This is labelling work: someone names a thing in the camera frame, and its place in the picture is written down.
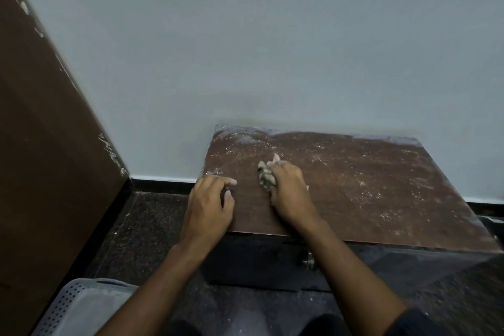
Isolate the white perforated plastic basket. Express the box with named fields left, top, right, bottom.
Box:
left=31, top=278, right=139, bottom=336

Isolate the brown wooden door panel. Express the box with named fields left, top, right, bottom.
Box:
left=0, top=0, right=131, bottom=336

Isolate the grey dusty cleaning rag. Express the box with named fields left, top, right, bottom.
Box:
left=258, top=160, right=279, bottom=191

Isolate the brown topped dark cabinet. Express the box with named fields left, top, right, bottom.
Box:
left=199, top=124, right=504, bottom=295

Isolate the person's right forearm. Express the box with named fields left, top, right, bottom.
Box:
left=291, top=223, right=411, bottom=336

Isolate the person's left hand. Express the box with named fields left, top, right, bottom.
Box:
left=180, top=175, right=238, bottom=253

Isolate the dark shirt sleeve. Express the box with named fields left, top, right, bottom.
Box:
left=377, top=307, right=467, bottom=336

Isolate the person's left forearm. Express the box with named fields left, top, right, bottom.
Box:
left=96, top=242, right=221, bottom=336

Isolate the person's right hand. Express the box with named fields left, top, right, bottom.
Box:
left=257, top=153, right=320, bottom=236

